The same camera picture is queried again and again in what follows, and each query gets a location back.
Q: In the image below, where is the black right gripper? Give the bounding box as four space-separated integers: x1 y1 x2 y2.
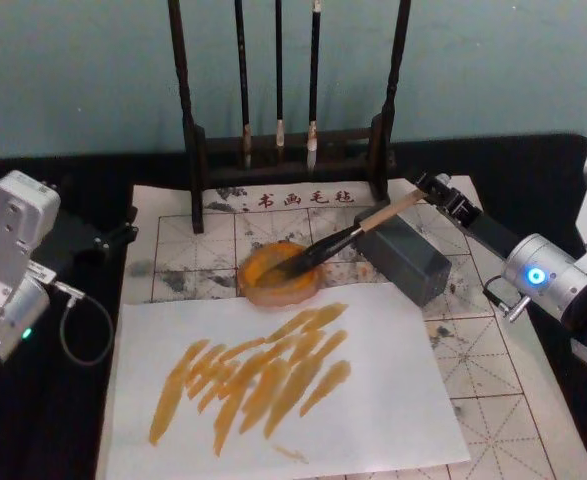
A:
412 171 525 262

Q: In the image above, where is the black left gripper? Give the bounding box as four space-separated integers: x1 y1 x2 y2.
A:
46 204 140 274

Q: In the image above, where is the bamboo-handled calligraphy brush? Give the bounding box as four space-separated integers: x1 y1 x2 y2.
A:
260 189 428 281

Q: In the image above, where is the dark grey rectangular block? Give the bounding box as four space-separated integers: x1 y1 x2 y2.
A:
353 211 453 308

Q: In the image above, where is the dark wooden brush rack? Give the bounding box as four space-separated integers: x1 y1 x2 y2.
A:
166 0 413 234

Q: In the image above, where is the orange ink dish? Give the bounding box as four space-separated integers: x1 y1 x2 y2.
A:
236 240 324 312

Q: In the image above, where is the black hanging brush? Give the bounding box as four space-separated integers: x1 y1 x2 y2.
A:
233 0 254 170
272 0 288 151
306 0 324 172

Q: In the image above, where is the white gridded felt mat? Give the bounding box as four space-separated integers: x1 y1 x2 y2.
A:
96 174 587 480

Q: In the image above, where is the white paper with orange strokes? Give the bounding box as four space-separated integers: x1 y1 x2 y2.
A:
103 281 472 480

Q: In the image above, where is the black table cloth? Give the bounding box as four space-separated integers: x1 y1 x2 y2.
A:
0 132 587 480

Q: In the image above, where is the thin dark left gripper cable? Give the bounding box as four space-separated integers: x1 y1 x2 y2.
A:
53 280 115 367

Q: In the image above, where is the thin dark gripper cable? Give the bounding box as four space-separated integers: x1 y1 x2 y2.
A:
53 280 115 367
481 273 530 322

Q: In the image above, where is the thin dark right gripper cable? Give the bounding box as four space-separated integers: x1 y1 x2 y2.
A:
481 273 530 322

